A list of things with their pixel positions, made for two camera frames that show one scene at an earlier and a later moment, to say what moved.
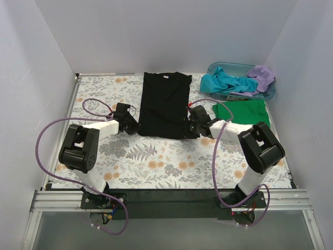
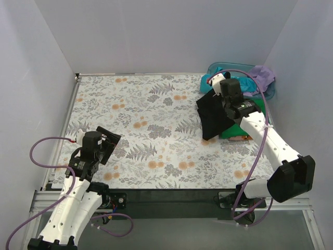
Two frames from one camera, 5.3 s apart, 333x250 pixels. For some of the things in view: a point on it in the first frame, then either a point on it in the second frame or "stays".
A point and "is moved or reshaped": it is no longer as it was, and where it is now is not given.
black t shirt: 164,105 is moved or reshaped
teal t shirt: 219,82 stays
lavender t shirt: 264,76 stays
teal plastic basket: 240,70 stays
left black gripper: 132,126 to 109,144
